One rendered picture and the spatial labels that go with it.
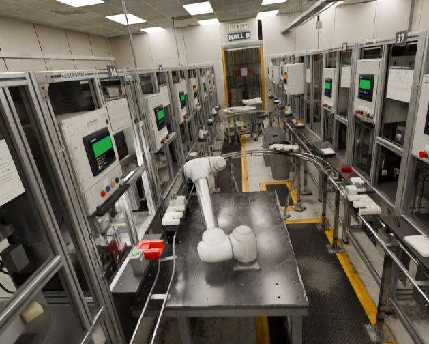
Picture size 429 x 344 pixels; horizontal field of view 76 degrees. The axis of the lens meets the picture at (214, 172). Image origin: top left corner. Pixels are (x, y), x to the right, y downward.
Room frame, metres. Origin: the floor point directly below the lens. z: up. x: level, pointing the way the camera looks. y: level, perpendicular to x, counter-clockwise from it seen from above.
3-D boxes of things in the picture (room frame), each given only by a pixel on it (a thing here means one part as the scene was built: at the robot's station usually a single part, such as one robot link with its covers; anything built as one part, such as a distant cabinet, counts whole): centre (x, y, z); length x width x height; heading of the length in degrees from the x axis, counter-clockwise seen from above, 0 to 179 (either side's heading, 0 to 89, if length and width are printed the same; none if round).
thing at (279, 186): (3.83, -0.96, 0.01); 1.00 x 0.55 x 0.01; 173
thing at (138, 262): (1.32, 0.51, 0.97); 0.08 x 0.08 x 0.12; 83
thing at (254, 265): (1.58, -0.15, 0.71); 0.22 x 0.18 x 0.06; 173
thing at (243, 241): (1.56, -0.14, 0.85); 0.18 x 0.16 x 0.22; 100
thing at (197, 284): (1.96, -0.01, 0.66); 1.50 x 1.06 x 0.04; 173
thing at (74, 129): (1.40, 0.70, 1.60); 0.42 x 0.29 x 0.46; 173
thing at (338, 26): (9.53, -4.39, 1.65); 4.64 x 0.08 x 3.30; 83
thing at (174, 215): (2.07, 0.37, 0.84); 0.36 x 0.14 x 0.10; 173
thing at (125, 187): (1.38, 0.57, 1.37); 0.36 x 0.04 x 0.04; 173
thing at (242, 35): (9.87, -1.33, 2.81); 0.75 x 0.04 x 0.25; 83
